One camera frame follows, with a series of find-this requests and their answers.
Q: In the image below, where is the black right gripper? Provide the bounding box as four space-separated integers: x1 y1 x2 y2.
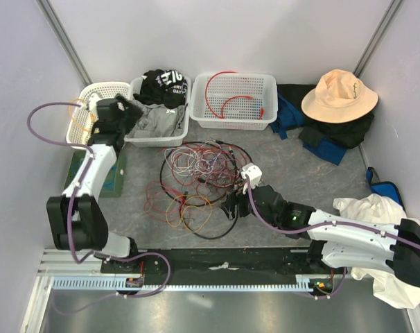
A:
218 178 279 228

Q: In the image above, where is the thick red ethernet cable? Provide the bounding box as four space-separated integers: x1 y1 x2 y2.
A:
204 70 240 117

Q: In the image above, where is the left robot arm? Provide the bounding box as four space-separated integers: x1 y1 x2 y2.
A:
46 94 143 273

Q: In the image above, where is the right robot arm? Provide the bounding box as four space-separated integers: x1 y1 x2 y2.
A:
220 185 420 288

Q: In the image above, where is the middle white basket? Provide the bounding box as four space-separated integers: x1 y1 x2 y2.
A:
124 76 191 148

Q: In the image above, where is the left white oval basket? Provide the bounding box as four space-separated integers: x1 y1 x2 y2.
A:
66 81 130 149

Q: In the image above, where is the grey garment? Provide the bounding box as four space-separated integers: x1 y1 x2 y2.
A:
127 101 185 138

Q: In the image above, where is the black printed shirt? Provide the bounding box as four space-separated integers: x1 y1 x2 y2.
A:
132 69 189 109

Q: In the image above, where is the green tray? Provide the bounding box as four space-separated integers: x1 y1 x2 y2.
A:
64 151 127 198

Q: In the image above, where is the blue garment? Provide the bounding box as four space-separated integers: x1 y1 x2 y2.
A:
270 94 347 165

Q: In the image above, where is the right white basket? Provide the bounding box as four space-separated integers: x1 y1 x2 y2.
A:
189 71 278 130

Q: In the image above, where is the black garment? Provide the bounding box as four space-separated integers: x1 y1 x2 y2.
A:
272 84 374 149

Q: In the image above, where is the beige bucket hat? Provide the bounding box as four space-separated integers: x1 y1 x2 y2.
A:
301 69 378 123

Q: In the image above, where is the blue bag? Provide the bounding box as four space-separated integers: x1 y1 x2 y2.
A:
366 166 405 208

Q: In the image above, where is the white cloth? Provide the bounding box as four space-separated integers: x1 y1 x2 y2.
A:
333 194 420 309

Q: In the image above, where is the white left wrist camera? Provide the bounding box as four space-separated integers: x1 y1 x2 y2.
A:
86 92 103 114

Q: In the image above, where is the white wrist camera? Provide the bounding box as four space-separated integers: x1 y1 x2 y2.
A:
240 163 262 194
86 92 103 114

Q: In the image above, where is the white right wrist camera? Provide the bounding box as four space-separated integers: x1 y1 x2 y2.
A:
240 163 262 194

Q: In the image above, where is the thin red wire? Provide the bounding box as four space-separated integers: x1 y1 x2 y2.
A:
143 140 252 226

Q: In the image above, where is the thin pink wire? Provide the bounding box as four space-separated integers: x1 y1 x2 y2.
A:
175 142 245 188

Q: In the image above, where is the thin white wire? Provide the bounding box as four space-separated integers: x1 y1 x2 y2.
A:
164 144 238 181

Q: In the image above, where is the thick black cable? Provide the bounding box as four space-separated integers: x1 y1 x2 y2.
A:
158 139 254 240

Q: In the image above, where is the light blue wire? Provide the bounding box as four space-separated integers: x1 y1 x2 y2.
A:
104 166 117 190

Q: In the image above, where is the red cable in basket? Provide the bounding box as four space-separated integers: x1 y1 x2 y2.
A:
220 95 266 121

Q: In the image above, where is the blue-white cable duct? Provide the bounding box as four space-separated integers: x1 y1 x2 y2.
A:
51 276 313 292

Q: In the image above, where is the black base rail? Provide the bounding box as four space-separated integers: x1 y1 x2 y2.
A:
100 246 346 289

